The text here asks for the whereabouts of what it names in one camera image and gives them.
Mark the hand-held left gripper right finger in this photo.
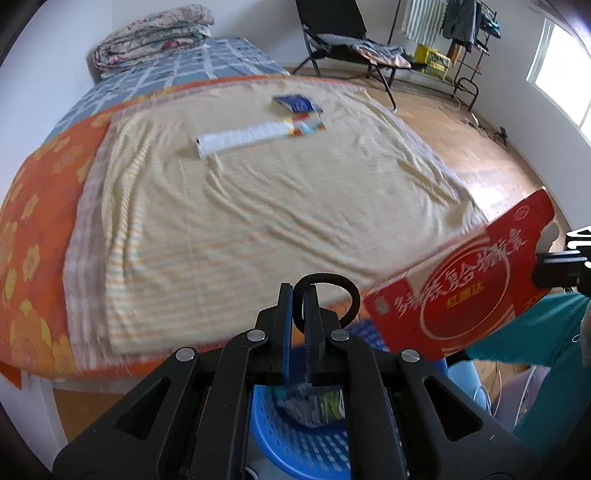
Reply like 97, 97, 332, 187
302, 284, 541, 480

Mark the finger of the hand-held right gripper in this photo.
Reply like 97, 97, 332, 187
531, 251, 591, 292
566, 226, 591, 251

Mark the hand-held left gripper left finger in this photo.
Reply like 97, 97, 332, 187
53, 282, 294, 480

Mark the black ring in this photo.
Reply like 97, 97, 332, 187
293, 272, 362, 333

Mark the white and green milk carton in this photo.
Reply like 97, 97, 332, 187
318, 390, 347, 418

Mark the white plastic bag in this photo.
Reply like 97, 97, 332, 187
276, 390, 321, 428

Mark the red cardboard box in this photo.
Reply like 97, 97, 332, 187
362, 187, 556, 363

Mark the blue plastic basket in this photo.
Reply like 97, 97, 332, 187
247, 318, 448, 480

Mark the person's teal clothing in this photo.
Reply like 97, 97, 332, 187
464, 293, 591, 446

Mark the yellow striped blanket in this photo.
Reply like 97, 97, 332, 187
99, 85, 485, 356

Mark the window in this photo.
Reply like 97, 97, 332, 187
526, 0, 591, 134

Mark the black metal clothes rack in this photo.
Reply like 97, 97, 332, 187
390, 0, 504, 112

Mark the white toothpaste box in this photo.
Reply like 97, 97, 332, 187
194, 115, 327, 160

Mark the teal hanging garment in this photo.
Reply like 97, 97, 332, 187
478, 7, 503, 40

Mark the yellow box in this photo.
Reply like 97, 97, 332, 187
413, 44, 453, 79

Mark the blue foil packet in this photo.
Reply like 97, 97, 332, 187
271, 94, 325, 114

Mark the dark hanging jacket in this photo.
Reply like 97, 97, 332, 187
441, 0, 481, 47

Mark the pink cloth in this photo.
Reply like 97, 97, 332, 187
369, 46, 414, 70

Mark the striped hanging towel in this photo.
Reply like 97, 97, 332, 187
403, 0, 446, 43

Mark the blue checked bed sheet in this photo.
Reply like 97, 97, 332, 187
44, 36, 291, 148

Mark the striped grey cloth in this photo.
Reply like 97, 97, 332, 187
318, 32, 393, 58

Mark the black folding chair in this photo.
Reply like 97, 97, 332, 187
293, 0, 414, 112

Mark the folded floral quilt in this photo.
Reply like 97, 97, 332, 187
92, 4, 215, 79

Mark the white bed frame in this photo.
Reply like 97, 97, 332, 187
21, 374, 65, 444

